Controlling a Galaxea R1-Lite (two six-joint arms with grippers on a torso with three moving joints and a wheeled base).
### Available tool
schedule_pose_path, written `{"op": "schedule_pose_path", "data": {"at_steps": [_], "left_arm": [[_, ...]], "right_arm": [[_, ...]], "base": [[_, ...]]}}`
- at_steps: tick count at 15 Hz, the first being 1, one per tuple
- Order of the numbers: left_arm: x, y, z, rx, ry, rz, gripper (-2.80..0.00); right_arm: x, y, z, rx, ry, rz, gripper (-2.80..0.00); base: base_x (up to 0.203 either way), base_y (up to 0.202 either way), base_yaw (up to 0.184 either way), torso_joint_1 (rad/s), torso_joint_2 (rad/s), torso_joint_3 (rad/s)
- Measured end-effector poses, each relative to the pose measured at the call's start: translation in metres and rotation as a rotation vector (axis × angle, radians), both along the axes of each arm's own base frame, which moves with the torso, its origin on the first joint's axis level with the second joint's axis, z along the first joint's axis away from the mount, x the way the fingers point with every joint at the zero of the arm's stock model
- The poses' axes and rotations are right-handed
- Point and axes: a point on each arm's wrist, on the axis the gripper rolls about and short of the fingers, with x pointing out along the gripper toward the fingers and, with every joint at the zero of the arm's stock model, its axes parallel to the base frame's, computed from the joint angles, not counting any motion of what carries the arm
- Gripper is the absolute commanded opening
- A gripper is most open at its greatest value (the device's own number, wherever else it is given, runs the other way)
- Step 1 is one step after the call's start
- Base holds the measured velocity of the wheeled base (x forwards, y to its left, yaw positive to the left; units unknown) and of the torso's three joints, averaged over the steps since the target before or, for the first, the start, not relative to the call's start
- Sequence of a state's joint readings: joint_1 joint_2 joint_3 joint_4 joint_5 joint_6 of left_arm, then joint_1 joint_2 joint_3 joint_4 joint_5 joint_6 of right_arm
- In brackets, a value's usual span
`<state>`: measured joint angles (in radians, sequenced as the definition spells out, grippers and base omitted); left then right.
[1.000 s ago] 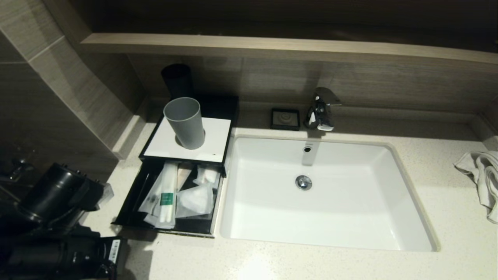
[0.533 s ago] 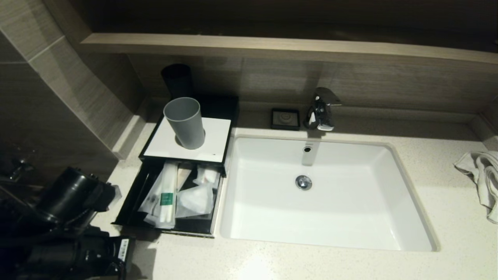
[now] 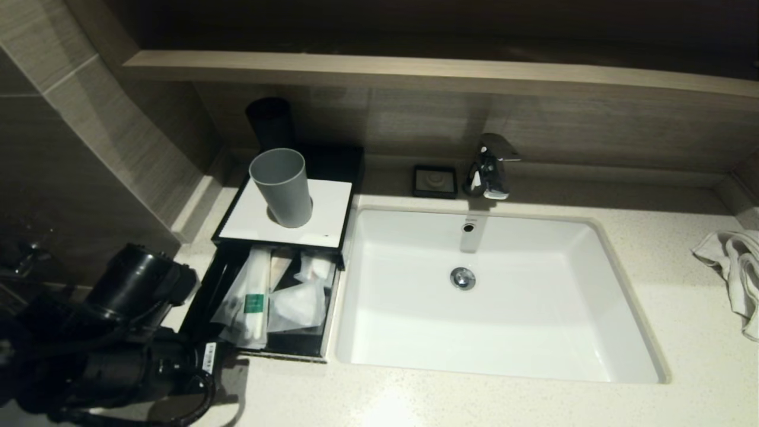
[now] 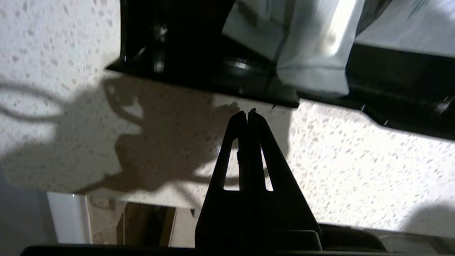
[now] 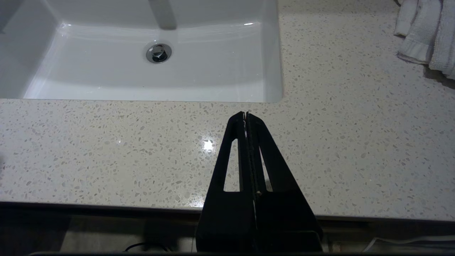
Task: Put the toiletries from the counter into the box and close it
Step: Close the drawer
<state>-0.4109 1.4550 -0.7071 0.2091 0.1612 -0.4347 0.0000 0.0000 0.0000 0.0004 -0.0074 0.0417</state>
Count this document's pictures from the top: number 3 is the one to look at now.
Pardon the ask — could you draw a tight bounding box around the long packet with green label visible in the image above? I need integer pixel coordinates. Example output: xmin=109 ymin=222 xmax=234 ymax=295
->
xmin=240 ymin=247 xmax=272 ymax=349
xmin=211 ymin=276 xmax=250 ymax=345

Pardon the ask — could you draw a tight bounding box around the black sliding drawer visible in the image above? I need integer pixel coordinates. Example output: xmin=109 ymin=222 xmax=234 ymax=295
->
xmin=178 ymin=245 xmax=342 ymax=363

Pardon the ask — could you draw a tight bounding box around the small white pouch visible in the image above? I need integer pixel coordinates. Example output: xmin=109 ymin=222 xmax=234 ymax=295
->
xmin=295 ymin=251 xmax=336 ymax=286

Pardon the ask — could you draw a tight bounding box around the grey plastic cup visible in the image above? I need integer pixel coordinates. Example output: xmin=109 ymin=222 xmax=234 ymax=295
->
xmin=248 ymin=148 xmax=314 ymax=229

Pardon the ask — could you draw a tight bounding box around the black amenity box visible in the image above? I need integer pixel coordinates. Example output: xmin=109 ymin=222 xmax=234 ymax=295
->
xmin=212 ymin=145 xmax=366 ymax=270

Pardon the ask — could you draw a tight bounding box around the white rectangular mat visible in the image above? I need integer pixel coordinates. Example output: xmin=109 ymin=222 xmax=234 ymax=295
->
xmin=218 ymin=178 xmax=353 ymax=249

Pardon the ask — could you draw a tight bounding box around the black plastic cup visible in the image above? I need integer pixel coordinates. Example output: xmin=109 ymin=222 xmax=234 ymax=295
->
xmin=245 ymin=98 xmax=297 ymax=152

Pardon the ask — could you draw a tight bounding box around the black square soap dish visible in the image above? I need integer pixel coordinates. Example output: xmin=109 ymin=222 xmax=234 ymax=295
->
xmin=413 ymin=165 xmax=458 ymax=200

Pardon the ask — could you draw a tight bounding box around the white rectangular sink basin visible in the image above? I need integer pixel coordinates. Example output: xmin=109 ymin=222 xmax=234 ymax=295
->
xmin=336 ymin=206 xmax=671 ymax=384

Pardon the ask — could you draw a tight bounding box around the chrome faucet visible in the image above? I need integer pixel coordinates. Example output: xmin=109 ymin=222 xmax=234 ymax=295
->
xmin=464 ymin=134 xmax=521 ymax=201

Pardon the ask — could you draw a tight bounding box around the white crumpled towel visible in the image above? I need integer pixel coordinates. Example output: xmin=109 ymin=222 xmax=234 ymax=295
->
xmin=691 ymin=230 xmax=759 ymax=342

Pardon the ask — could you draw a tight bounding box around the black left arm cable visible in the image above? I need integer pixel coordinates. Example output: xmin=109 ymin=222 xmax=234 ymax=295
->
xmin=59 ymin=368 xmax=218 ymax=427

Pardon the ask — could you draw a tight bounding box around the chrome wall valve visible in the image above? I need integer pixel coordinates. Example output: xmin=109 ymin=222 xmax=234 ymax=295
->
xmin=0 ymin=240 xmax=53 ymax=278

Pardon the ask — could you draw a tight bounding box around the light wooden wall shelf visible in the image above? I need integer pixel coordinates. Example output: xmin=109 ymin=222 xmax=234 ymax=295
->
xmin=123 ymin=51 xmax=759 ymax=103

